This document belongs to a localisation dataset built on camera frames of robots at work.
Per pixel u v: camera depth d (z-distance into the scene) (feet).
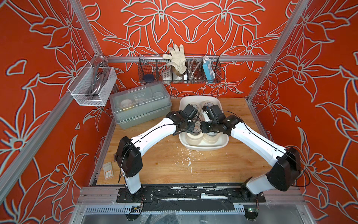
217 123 1.95
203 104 3.52
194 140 2.79
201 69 2.80
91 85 2.53
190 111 2.03
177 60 2.93
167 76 3.06
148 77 3.28
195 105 3.63
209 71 2.87
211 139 2.95
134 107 2.92
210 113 2.05
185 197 2.39
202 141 3.04
